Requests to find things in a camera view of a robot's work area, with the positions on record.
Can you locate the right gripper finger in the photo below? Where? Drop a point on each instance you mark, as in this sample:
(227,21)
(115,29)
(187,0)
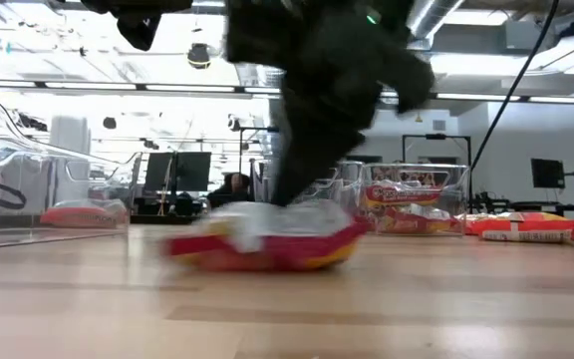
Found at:
(292,139)
(357,124)

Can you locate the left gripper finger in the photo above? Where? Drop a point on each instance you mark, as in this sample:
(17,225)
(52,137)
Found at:
(140,30)

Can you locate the orange chicken ramen pack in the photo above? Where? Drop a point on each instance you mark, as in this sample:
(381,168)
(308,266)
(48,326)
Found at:
(83,217)
(531,227)

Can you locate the person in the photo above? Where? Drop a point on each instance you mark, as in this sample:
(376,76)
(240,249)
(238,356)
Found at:
(234,182)

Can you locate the long linear ceiling light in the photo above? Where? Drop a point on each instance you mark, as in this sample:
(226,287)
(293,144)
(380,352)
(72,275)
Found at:
(187,88)

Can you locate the black computer monitor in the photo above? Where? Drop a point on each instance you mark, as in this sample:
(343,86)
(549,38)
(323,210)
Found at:
(547,173)
(193,172)
(160,172)

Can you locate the wide clear plastic bin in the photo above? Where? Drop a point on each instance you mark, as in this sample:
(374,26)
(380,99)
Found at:
(28,179)

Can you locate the silver spiral air duct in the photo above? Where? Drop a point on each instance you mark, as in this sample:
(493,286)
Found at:
(436,15)
(267,75)

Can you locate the black metal stand frame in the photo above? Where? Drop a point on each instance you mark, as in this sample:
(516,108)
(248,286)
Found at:
(436,136)

